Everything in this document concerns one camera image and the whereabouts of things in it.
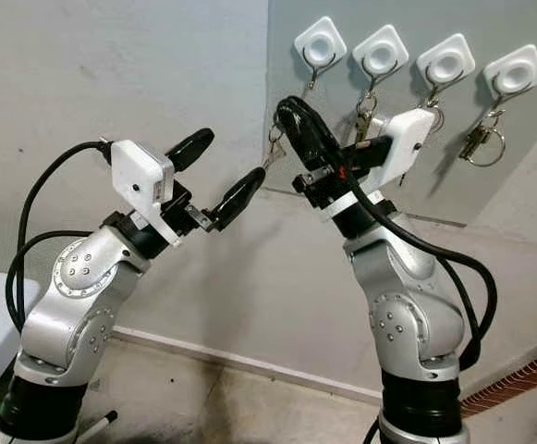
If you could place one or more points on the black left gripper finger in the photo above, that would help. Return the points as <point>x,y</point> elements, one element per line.
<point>189,146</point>
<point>238,197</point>

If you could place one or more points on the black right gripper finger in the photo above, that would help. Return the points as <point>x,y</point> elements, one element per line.
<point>298,129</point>
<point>325,134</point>

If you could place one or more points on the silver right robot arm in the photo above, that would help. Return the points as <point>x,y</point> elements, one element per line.
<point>411,319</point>

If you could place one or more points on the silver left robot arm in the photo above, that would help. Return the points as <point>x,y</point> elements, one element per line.
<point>65,319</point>

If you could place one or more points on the grey hook board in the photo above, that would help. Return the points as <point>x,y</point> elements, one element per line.
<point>397,14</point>

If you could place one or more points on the white rod with black tip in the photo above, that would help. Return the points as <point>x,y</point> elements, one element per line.
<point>97,425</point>

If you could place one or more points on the red ribbed strip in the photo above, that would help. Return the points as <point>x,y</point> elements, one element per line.
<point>518,381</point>

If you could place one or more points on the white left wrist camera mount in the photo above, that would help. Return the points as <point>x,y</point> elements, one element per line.
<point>143,180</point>

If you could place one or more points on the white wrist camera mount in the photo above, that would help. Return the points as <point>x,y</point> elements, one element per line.
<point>143,180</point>
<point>407,134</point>

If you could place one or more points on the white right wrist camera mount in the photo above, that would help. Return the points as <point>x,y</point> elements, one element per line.
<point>407,134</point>

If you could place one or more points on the white square wall hook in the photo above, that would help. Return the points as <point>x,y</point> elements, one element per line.
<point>445,65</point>
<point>321,44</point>
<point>514,74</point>
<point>381,55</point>

